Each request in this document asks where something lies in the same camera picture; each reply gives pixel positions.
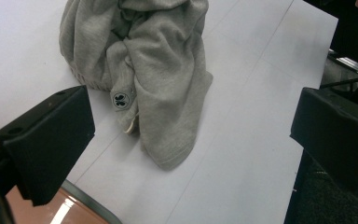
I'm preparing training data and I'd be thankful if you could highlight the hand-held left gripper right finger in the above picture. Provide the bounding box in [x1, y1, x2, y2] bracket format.
[289, 87, 358, 201]

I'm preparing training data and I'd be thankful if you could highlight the aluminium floor rail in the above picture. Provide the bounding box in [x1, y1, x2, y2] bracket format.
[327, 49, 358, 77]

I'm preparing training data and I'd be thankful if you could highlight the white table cover sheet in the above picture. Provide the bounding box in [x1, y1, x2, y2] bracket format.
[0, 0, 339, 224]

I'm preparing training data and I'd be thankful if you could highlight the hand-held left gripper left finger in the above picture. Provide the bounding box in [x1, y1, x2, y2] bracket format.
[0, 85, 96, 207]

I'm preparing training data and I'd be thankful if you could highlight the grey garment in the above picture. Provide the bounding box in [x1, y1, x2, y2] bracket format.
[58, 0, 214, 171]

